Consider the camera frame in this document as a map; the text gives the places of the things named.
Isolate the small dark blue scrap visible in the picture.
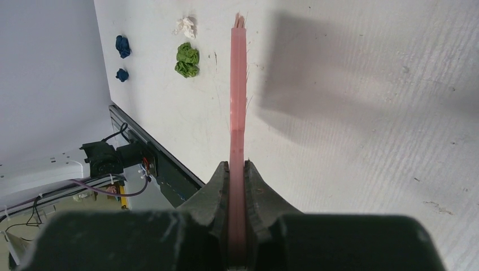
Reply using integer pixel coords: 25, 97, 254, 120
115, 68, 129, 82

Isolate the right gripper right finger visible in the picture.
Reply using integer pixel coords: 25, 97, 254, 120
244, 160, 302, 270

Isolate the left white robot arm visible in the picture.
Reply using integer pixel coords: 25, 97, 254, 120
1, 141, 151, 216

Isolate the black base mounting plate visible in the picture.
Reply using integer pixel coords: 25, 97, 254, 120
108, 105, 204, 210

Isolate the pink hand brush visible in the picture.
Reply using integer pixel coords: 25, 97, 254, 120
228, 13, 247, 269

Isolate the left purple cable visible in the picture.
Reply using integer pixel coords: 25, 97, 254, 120
0, 176, 150, 214

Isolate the small white paper scrap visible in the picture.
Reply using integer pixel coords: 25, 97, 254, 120
173, 17, 196, 40

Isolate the green paper scrap centre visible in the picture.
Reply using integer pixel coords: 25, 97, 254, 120
175, 42, 200, 78

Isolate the dark blue paper scrap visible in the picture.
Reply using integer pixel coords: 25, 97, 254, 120
115, 35, 131, 59

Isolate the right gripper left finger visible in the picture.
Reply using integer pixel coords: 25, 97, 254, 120
178, 161, 229, 270

